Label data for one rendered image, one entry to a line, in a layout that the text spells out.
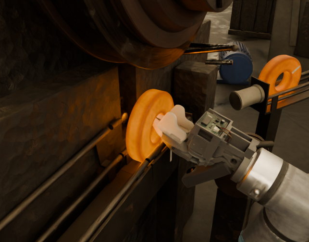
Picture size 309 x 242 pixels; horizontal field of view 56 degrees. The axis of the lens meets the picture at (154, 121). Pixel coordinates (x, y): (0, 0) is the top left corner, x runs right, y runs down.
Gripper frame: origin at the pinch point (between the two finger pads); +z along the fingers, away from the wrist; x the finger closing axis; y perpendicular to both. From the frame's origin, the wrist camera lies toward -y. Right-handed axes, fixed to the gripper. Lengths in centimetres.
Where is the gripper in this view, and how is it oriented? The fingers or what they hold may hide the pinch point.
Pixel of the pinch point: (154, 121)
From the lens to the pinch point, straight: 59.8
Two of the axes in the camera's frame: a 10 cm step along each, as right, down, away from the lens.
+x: -5.0, 4.3, -7.5
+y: 2.7, -7.5, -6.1
